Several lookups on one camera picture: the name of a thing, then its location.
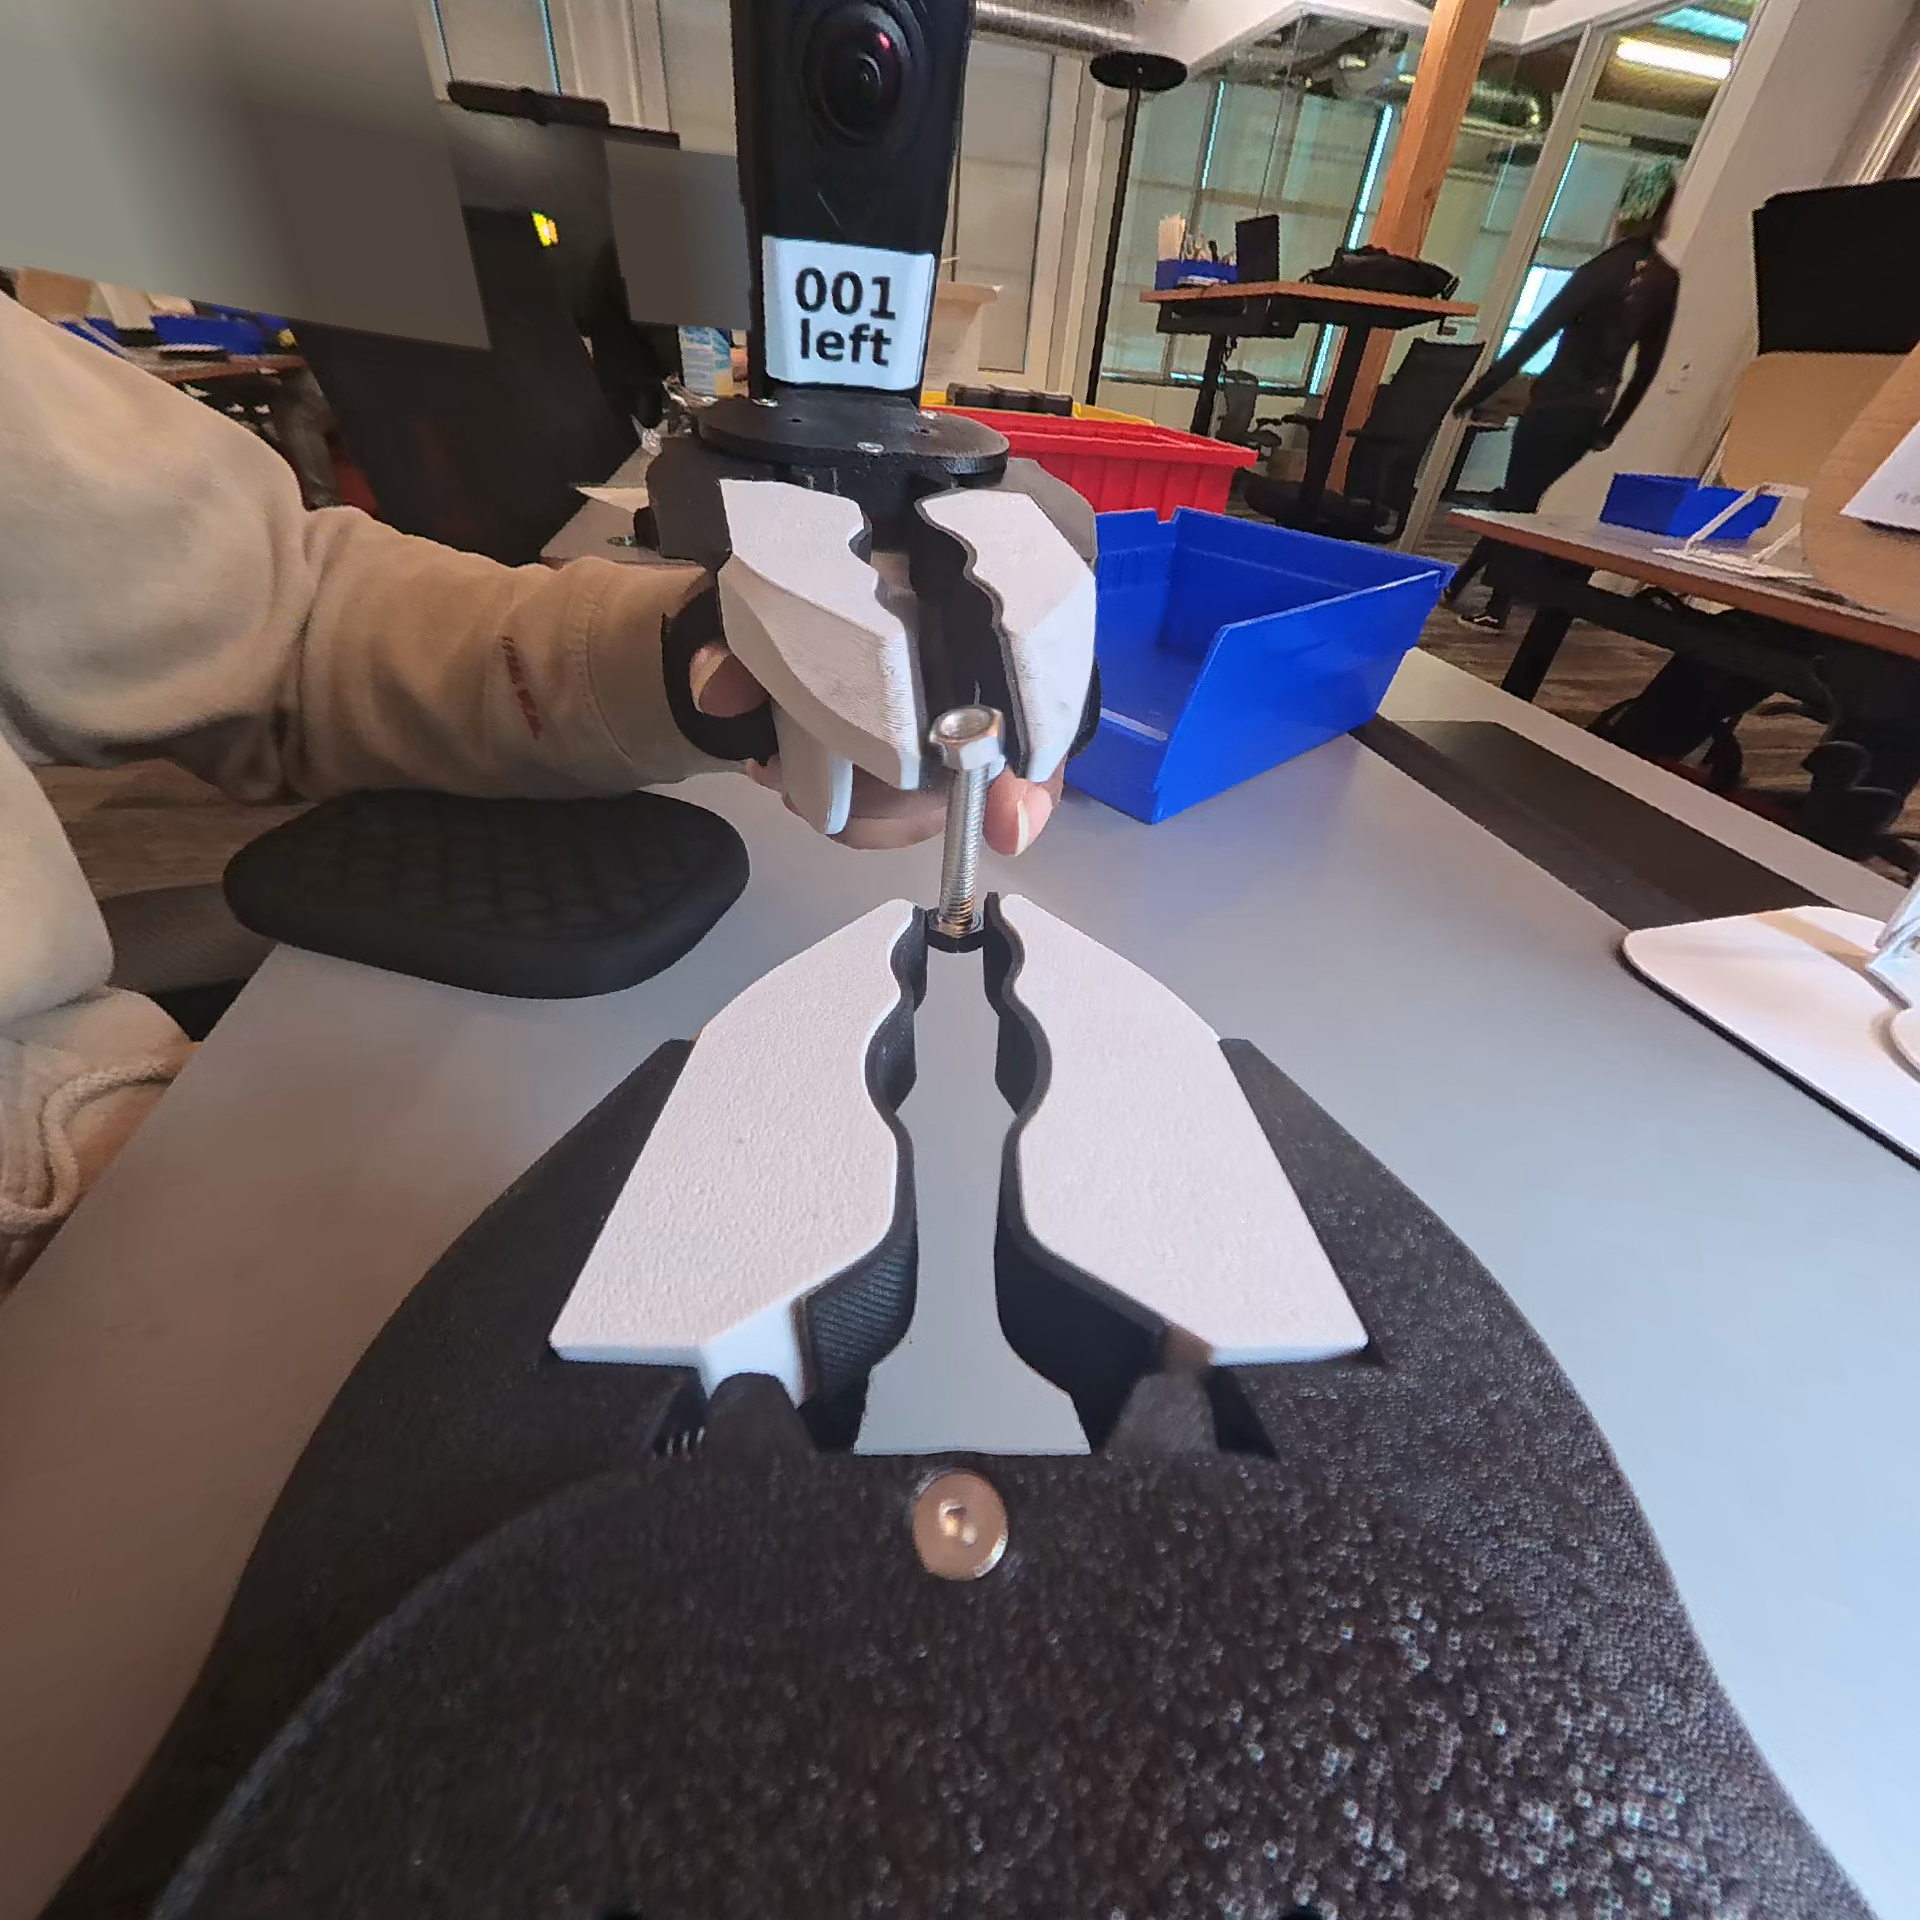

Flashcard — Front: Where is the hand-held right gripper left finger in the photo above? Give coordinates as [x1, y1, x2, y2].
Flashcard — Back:
[554, 896, 926, 1405]

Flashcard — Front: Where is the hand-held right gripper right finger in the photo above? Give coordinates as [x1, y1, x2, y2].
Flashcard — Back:
[995, 892, 1375, 1396]

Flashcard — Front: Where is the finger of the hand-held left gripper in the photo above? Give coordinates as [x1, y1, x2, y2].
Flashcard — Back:
[912, 487, 1100, 782]
[712, 479, 937, 838]

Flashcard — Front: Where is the blue plastic bin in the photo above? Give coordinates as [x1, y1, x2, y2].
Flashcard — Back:
[1599, 470, 1779, 549]
[1066, 504, 1450, 828]

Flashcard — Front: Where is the thin steel screw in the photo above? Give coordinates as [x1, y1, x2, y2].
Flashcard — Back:
[930, 705, 1003, 937]

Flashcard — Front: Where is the person's left forearm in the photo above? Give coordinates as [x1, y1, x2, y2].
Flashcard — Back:
[0, 292, 723, 807]

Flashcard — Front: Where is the person's left hand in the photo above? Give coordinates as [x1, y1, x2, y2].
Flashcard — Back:
[662, 585, 1071, 863]

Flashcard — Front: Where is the red plastic bin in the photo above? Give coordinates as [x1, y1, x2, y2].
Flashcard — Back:
[930, 407, 1262, 520]

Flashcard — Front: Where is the black floor lamp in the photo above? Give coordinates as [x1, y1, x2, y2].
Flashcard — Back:
[1089, 46, 1191, 392]

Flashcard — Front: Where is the black wrist rest pad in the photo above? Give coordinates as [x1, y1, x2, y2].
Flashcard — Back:
[226, 785, 753, 1001]

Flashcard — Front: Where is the black mesh office chair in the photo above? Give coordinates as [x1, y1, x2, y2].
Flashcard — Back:
[302, 211, 647, 558]

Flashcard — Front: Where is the wooden standing desk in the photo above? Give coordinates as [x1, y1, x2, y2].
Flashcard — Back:
[1142, 278, 1479, 452]

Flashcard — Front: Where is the black backpack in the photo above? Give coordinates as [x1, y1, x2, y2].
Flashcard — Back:
[1305, 246, 1462, 296]

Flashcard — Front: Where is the white document stand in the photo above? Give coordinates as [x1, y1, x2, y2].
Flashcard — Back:
[1622, 871, 1920, 1172]

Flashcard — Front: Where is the wooden office desk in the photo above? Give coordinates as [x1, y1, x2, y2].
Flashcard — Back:
[1456, 511, 1920, 751]

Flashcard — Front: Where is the person's torso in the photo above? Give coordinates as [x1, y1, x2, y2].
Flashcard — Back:
[0, 736, 187, 1292]

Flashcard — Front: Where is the printed instruction sheet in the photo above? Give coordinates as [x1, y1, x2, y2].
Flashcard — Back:
[1838, 421, 1920, 541]

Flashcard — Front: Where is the black computer monitor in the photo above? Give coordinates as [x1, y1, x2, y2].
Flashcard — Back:
[1756, 180, 1920, 361]

